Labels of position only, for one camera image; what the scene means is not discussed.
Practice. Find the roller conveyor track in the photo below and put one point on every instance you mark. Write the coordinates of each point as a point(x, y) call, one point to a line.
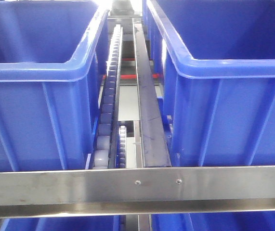
point(105, 151)

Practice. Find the right steel flow rack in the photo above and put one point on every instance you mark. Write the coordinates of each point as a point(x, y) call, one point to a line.
point(149, 190)

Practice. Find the blue bin lower rack near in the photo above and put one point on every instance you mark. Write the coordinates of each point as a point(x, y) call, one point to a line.
point(216, 61)

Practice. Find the blue bin rack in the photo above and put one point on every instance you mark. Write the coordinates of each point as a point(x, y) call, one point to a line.
point(52, 60)
point(216, 61)

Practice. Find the blue bin lower rack middle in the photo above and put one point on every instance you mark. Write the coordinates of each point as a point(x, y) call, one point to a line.
point(52, 60)

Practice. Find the lower left blue bin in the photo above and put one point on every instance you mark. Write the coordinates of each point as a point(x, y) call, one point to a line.
point(95, 223)

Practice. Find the blue bin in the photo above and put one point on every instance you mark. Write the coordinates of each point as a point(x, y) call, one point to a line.
point(95, 223)
point(229, 221)

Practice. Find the lower right blue bin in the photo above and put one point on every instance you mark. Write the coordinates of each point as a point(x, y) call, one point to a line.
point(229, 221)

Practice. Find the steel divider rail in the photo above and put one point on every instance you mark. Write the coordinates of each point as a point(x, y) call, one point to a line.
point(154, 147)

